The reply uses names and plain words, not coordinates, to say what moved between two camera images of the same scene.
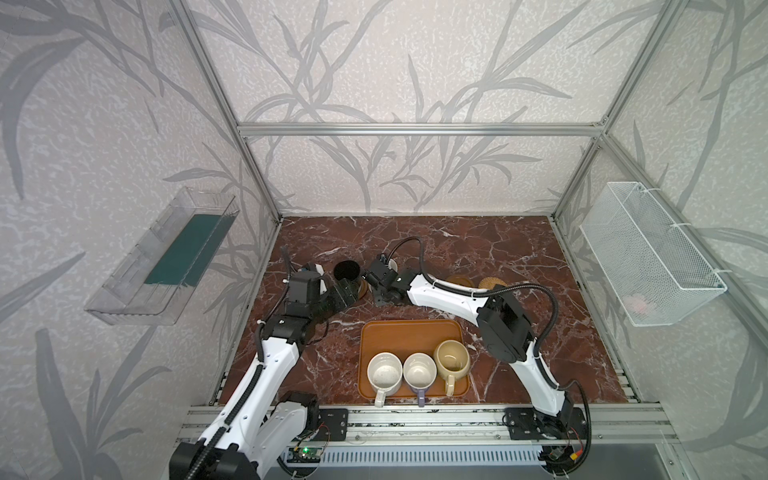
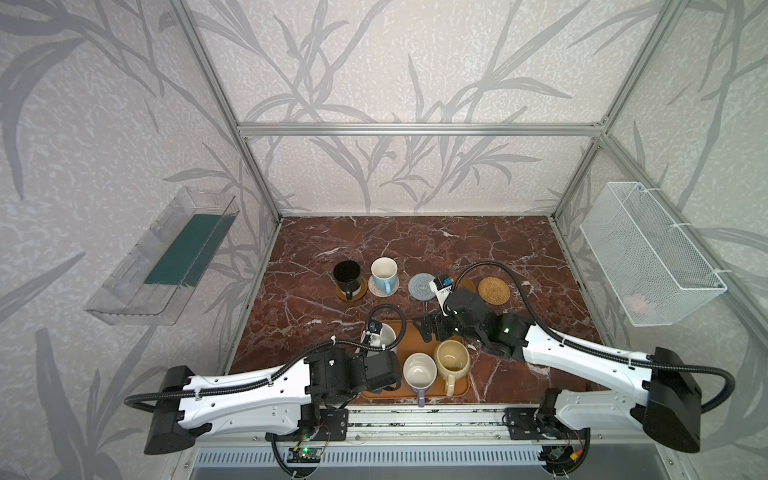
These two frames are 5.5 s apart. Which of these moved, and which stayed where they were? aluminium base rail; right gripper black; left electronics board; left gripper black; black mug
Moved: left gripper black; right gripper black
Stayed: aluminium base rail; black mug; left electronics board
